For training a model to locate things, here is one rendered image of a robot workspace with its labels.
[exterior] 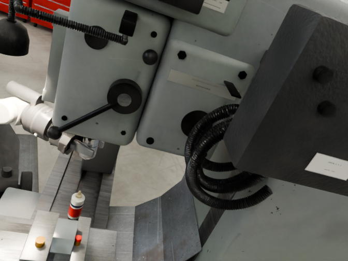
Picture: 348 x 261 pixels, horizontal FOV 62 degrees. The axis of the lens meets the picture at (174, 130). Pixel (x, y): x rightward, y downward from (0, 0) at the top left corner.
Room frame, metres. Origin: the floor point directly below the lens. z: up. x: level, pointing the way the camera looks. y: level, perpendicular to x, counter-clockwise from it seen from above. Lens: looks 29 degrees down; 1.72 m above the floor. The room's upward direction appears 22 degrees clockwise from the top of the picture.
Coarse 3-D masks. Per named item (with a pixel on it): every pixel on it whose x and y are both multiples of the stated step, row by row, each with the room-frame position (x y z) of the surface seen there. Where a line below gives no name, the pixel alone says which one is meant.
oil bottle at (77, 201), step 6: (78, 192) 0.66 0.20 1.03; (72, 198) 0.64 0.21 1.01; (78, 198) 0.65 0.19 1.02; (84, 198) 0.66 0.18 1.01; (72, 204) 0.64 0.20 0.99; (78, 204) 0.64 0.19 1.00; (72, 210) 0.64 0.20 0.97; (78, 210) 0.64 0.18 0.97; (72, 216) 0.64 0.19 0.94; (78, 216) 0.65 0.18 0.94
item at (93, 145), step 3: (81, 138) 0.62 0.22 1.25; (81, 141) 0.62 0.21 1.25; (84, 141) 0.61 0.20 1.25; (87, 141) 0.61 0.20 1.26; (96, 141) 0.63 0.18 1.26; (87, 144) 0.61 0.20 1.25; (90, 144) 0.62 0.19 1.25; (93, 144) 0.62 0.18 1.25; (96, 144) 0.63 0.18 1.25; (90, 147) 0.62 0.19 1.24; (93, 147) 0.62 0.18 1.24; (96, 147) 0.63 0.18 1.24; (96, 150) 0.64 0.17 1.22; (78, 153) 0.62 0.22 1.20; (81, 156) 0.61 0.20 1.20; (84, 156) 0.61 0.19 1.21; (87, 156) 0.62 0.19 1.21; (93, 156) 0.63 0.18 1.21
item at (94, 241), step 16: (0, 224) 0.48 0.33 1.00; (16, 224) 0.50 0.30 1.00; (80, 224) 0.55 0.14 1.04; (0, 240) 0.44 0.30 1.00; (16, 240) 0.46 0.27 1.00; (96, 240) 0.55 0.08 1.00; (112, 240) 0.57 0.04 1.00; (0, 256) 0.41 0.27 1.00; (16, 256) 0.42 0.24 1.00; (64, 256) 0.47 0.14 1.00; (80, 256) 0.46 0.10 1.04; (96, 256) 0.50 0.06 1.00; (112, 256) 0.52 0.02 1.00
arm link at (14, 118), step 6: (0, 102) 0.61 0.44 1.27; (6, 102) 0.62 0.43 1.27; (12, 102) 0.63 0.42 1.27; (0, 108) 0.61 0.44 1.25; (6, 108) 0.61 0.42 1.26; (12, 108) 0.62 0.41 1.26; (0, 114) 0.61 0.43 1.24; (6, 114) 0.60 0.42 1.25; (12, 114) 0.61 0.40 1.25; (0, 120) 0.60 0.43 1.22; (6, 120) 0.60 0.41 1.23; (12, 120) 0.61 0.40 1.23
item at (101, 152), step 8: (104, 144) 0.89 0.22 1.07; (112, 144) 0.90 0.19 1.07; (96, 152) 0.88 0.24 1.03; (104, 152) 0.89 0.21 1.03; (112, 152) 0.90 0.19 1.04; (88, 160) 0.87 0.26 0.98; (96, 160) 0.88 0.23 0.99; (104, 160) 0.90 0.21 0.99; (112, 160) 0.91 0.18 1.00; (88, 168) 0.88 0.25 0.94; (96, 168) 0.89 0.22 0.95; (104, 168) 0.90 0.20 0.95; (112, 168) 0.91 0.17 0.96
